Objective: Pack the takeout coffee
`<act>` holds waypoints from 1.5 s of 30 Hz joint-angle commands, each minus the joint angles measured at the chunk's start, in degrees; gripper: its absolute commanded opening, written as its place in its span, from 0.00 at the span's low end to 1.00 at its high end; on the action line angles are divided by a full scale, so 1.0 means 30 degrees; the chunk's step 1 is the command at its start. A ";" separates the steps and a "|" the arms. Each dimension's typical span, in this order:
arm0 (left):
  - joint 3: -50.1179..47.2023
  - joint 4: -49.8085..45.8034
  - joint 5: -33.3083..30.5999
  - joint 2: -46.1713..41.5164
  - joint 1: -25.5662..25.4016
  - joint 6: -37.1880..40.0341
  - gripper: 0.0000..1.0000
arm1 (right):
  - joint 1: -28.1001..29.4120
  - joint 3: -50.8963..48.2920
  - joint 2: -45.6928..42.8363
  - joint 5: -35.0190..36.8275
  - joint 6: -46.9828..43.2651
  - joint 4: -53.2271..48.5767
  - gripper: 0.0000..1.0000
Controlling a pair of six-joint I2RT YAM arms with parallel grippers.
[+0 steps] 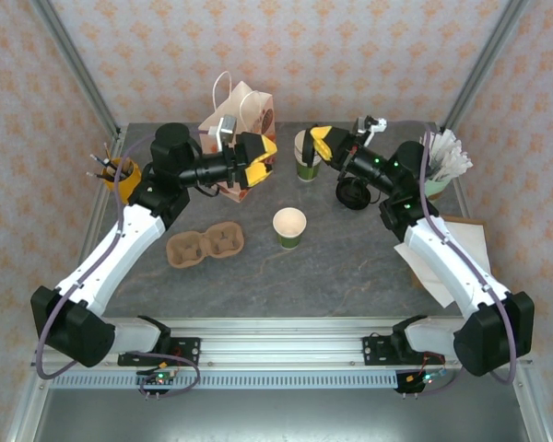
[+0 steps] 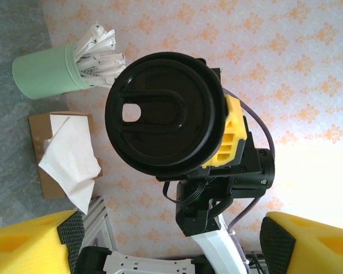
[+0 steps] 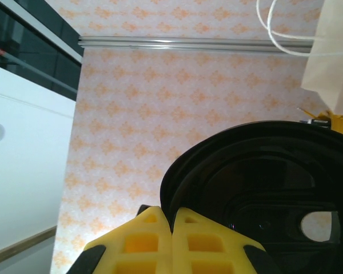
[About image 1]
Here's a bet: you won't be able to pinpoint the donut print paper bag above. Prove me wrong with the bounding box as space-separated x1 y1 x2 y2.
197 71 277 204

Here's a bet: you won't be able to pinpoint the single green paper cup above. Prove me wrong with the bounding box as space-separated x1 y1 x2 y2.
272 206 308 250

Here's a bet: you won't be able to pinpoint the brown cardboard cup carrier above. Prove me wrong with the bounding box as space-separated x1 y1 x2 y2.
165 221 246 267

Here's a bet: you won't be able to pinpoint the stack of green paper cups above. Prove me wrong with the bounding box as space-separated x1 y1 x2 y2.
293 128 326 183

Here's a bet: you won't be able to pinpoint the stack of black lids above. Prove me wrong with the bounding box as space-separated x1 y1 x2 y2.
335 177 374 212

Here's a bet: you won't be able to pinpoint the yellow pen cup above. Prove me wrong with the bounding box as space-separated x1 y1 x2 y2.
101 157 143 205

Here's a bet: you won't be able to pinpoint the mint green holder cup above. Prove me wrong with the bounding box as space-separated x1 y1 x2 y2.
421 177 455 199

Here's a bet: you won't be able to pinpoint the bundle of wrapped straws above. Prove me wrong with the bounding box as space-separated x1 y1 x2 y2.
426 128 474 180

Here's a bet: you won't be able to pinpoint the white paper napkins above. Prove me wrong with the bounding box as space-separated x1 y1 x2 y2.
394 223 492 309

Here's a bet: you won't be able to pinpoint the right circuit board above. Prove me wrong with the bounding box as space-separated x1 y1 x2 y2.
405 370 446 386

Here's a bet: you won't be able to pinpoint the circuit board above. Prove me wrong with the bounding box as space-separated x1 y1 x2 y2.
135 367 176 388
405 370 446 386

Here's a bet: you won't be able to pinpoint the left circuit board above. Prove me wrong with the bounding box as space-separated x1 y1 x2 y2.
135 367 176 388

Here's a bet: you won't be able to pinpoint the grey metal plate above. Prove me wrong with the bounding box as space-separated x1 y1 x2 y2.
34 389 522 442

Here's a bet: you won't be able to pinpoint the left aluminium frame post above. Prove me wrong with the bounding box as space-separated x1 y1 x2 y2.
29 0 121 139

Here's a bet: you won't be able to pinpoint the aluminium frame post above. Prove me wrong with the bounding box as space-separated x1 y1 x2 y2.
29 0 121 139
441 0 531 134

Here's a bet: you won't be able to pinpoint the right aluminium frame post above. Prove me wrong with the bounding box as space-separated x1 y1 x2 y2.
441 0 531 134

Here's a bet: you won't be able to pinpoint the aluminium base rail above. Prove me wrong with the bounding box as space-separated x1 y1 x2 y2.
29 317 534 369

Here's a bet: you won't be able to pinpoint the black right mount plate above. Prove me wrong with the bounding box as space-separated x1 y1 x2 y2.
361 337 446 367

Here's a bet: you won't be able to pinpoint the black mount plate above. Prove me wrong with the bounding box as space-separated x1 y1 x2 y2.
361 337 446 367
117 337 202 367

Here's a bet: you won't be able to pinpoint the black left mount plate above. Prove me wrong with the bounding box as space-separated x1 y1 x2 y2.
117 337 202 367

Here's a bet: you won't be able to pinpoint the slotted grey cable duct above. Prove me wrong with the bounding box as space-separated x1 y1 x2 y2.
50 371 397 390

